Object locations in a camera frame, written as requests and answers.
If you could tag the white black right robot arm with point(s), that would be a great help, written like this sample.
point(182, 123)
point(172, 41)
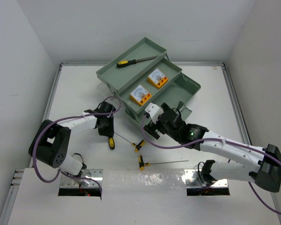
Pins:
point(260, 165)

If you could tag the metal base plate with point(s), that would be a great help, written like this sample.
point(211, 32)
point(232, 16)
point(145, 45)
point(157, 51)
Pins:
point(89, 178)
point(193, 181)

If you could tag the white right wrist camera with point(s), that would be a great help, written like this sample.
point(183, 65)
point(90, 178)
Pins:
point(154, 112)

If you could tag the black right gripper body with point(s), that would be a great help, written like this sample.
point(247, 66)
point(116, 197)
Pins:
point(159, 127)

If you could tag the yellow T-handle hex key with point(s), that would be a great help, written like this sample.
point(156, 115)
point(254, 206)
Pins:
point(143, 164)
point(137, 146)

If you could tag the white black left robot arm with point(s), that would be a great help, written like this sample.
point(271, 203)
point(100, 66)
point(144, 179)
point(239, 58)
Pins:
point(50, 145)

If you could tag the green toolbox with clear lid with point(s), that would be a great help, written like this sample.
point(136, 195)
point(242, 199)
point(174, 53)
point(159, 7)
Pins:
point(176, 93)

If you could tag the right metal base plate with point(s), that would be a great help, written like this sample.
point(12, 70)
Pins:
point(193, 181)

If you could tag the orange analog meter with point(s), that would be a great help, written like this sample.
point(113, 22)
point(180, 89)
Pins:
point(157, 78)
point(140, 95)

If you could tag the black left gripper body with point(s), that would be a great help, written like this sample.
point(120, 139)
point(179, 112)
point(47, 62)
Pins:
point(107, 128)

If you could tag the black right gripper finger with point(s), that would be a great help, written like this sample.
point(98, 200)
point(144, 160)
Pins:
point(149, 128)
point(156, 134)

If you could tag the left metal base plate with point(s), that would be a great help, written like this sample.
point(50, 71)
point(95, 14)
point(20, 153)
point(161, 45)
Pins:
point(89, 178)

